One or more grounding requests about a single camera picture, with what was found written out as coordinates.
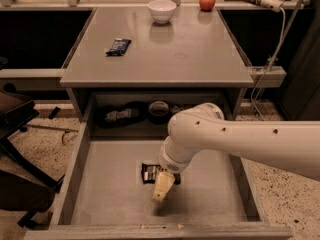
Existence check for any open grey top drawer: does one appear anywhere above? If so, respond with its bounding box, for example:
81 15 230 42
23 91 294 240

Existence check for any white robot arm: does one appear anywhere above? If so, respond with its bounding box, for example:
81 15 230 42
152 103 320 203

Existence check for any black tape roll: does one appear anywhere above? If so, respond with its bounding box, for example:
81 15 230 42
148 101 170 124

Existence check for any white ceramic bowl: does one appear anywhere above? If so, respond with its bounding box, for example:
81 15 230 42
148 0 177 24

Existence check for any black office chair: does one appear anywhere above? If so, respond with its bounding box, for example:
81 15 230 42
0 89 64 229

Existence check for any brown rxbar chocolate wrapper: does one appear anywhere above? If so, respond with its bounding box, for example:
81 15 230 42
140 162 182 185

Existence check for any black cloth with grey object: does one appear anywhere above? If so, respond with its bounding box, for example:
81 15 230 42
93 102 148 129

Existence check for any white power cable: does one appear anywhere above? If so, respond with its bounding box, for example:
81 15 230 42
250 7 288 118

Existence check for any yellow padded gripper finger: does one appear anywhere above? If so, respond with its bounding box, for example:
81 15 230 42
152 171 175 203

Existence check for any red apple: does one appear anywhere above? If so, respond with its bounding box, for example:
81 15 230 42
199 0 216 11

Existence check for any crumpled foil piece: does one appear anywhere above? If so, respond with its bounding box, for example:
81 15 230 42
171 105 182 114

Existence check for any dark blue snack bar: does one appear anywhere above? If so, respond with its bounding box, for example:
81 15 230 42
106 38 131 56

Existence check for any grey counter cabinet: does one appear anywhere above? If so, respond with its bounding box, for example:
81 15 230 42
59 5 255 122

